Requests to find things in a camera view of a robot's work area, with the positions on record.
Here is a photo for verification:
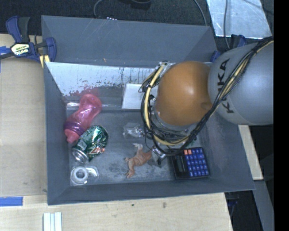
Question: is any orange toy horse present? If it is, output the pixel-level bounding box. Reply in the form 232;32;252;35
124;143;153;179

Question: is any black calculator with blue keys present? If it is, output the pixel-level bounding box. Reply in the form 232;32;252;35
167;146;211;180

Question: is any clear plastic wrapper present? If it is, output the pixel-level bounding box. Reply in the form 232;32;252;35
122;122;145;139

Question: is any crushed green drink can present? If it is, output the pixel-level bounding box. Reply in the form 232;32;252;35
71;125;109;164

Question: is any pink plastic bottle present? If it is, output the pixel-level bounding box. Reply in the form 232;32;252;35
63;93;103;144

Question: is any grey metal bin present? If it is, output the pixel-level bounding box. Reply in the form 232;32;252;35
40;15;256;205

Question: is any pale wood flat board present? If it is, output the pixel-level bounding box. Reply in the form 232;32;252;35
0;58;48;197

